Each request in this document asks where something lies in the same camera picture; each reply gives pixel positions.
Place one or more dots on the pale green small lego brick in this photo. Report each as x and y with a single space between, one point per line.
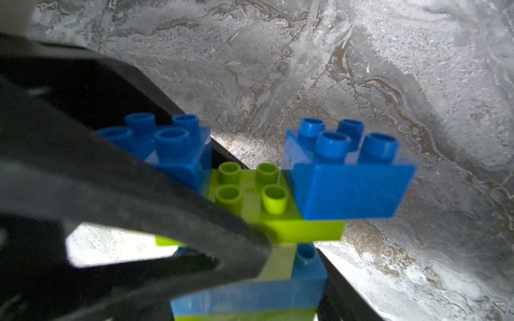
280 264

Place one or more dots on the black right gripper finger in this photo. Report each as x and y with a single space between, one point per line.
340 300

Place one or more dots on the lime green square lego brick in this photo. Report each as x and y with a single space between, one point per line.
307 314

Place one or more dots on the lime green long lego brick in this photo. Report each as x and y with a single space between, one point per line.
263 199

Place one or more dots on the dark blue lego brick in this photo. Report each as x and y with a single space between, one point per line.
182 149
345 173

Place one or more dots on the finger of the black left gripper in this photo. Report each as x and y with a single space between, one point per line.
53 170
56 97

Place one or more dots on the light blue lego plate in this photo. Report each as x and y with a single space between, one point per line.
304 289

